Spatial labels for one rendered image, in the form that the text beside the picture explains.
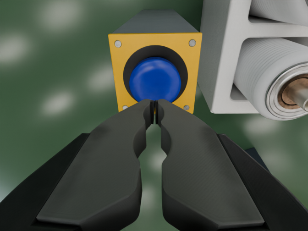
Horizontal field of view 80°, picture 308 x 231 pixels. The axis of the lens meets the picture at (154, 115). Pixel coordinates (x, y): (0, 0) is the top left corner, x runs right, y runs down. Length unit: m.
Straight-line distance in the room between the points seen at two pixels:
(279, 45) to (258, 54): 0.02
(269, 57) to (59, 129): 0.58
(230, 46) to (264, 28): 0.05
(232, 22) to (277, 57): 0.08
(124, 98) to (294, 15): 0.19
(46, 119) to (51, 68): 0.17
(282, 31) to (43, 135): 0.66
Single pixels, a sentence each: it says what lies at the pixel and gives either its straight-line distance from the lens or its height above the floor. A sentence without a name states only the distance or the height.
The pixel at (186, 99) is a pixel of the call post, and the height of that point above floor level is 0.31.
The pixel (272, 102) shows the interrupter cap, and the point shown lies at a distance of 0.28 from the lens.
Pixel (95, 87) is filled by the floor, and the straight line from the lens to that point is 0.53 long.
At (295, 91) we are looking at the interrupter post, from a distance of 0.27.
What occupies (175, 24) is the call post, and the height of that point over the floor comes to 0.27.
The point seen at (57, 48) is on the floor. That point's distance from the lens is 0.53.
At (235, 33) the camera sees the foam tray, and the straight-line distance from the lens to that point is 0.30.
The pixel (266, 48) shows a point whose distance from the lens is 0.30.
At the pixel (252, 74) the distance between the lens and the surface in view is 0.28.
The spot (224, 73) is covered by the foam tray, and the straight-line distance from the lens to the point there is 0.32.
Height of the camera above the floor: 0.46
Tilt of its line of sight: 57 degrees down
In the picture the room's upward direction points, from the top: 177 degrees counter-clockwise
